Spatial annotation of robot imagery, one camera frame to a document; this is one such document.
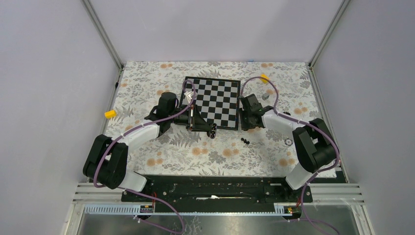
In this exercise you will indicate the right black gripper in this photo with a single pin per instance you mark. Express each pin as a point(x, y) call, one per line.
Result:
point(244, 126)

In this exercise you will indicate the floral patterned table mat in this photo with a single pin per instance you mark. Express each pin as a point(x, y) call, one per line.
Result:
point(233, 152)

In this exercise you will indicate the yellow block left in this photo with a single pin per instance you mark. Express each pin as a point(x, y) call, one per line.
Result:
point(110, 114)

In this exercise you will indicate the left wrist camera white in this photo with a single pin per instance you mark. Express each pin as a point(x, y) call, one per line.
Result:
point(189, 97)

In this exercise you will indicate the black white checkerboard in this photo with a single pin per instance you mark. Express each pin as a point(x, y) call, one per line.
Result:
point(218, 100)

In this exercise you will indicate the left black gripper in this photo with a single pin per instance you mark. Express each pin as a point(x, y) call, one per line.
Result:
point(195, 122)

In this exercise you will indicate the yellow block right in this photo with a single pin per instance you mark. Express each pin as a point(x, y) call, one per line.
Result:
point(264, 78)

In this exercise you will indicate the black earbud pair lower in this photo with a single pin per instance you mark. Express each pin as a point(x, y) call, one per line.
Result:
point(245, 141)

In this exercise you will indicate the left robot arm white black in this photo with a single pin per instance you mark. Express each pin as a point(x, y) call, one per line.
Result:
point(106, 162)

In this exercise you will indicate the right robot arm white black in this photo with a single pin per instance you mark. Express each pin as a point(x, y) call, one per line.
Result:
point(315, 148)

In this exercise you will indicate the small grey block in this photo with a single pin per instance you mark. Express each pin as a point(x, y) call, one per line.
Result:
point(265, 96)

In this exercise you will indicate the yellow block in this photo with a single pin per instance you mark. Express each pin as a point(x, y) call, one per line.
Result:
point(264, 78)
point(110, 114)

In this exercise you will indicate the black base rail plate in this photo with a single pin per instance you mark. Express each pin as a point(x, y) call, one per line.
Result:
point(215, 194)

